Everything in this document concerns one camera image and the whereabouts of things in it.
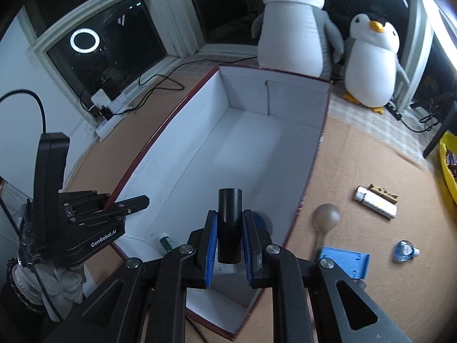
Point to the blue phone stand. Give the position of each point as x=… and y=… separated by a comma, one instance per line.
x=348, y=260

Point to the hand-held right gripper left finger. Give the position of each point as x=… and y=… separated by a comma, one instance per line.
x=211, y=250

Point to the green white small tube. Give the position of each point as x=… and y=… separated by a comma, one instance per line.
x=166, y=243

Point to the black cylinder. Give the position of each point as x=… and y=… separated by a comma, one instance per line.
x=230, y=221

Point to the white patterned lighter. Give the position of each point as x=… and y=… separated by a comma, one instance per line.
x=378, y=203

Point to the person's left hand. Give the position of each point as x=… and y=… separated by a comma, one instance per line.
x=60, y=286

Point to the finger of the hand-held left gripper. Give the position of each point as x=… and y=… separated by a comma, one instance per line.
x=132, y=205
x=85, y=202

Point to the white power strip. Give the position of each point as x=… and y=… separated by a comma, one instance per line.
x=107, y=127

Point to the white window frame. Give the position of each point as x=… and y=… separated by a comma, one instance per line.
x=167, y=14

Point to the large penguin plush toy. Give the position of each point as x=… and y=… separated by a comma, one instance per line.
x=292, y=35

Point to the blue eye drop bottle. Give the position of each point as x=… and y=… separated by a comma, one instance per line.
x=403, y=252

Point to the black power plug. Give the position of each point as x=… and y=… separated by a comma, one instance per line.
x=107, y=111

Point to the yellow fruit bowl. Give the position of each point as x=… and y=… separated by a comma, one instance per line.
x=446, y=175

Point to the small penguin plush toy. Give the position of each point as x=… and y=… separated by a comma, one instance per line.
x=371, y=68

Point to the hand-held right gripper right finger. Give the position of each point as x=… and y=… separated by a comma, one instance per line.
x=250, y=250

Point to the pile of wrapped candies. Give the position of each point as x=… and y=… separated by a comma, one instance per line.
x=452, y=160

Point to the white power adapter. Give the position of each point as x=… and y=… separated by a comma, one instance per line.
x=101, y=97

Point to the white cardboard box red rim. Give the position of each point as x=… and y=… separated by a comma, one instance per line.
x=250, y=143

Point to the wooden clothespin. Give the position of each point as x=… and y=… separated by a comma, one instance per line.
x=387, y=193

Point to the wooden spoon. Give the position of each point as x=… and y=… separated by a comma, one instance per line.
x=326, y=216

